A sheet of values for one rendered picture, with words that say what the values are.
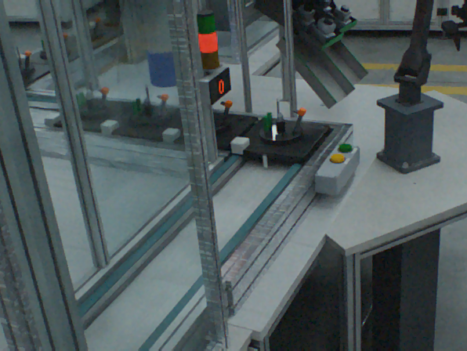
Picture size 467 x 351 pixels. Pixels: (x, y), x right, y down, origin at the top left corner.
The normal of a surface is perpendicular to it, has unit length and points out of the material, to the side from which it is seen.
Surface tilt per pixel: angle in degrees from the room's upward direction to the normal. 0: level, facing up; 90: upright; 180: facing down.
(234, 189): 0
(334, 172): 0
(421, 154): 90
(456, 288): 0
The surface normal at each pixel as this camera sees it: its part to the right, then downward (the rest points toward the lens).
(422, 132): 0.45, 0.39
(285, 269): -0.09, -0.88
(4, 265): 0.89, 0.14
